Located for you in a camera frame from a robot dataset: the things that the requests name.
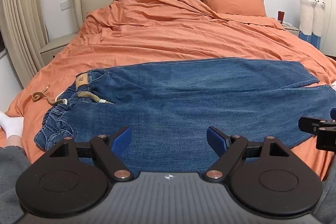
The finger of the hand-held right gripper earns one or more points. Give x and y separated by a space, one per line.
326 138
308 124

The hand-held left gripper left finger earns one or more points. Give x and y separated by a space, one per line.
122 140

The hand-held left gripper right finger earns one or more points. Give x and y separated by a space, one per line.
215 140

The blue denim pants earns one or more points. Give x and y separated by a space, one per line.
170 98

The person's right leg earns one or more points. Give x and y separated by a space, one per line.
328 200

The person's leg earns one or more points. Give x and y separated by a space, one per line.
10 169
328 200

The blue cloth bag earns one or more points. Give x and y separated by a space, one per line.
311 40

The beige nightstand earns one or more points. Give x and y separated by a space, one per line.
53 48
291 29

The white llama plush toy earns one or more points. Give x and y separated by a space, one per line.
306 11
319 16

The dark red box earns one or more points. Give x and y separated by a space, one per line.
281 16

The orange duvet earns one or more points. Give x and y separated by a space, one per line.
170 37

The white sock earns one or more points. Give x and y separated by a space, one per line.
10 124

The person's left leg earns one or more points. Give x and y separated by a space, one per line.
10 169

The orange embroidered pillow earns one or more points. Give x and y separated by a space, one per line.
232 1

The beige pleated curtain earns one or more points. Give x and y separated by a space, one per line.
18 8

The white wall switch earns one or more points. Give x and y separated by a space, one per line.
64 5

